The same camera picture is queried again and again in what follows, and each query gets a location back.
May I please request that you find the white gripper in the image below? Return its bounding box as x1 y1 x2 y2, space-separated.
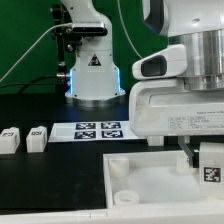
129 44 224 166

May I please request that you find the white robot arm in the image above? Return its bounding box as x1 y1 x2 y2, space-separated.
61 0 224 167

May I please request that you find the white square tabletop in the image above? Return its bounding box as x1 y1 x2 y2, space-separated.
103 151 224 208

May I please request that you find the white marker sheet with tags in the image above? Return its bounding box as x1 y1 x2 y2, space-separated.
49 121 139 143

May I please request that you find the white L-shaped fixture wall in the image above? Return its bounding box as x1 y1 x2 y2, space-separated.
0 209 224 224

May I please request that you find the black camera on stand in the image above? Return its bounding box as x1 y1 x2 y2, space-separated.
49 4 109 94

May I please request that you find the black cable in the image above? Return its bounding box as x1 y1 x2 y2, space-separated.
0 75 60 95

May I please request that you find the white cable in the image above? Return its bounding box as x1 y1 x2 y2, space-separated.
0 23 73 83

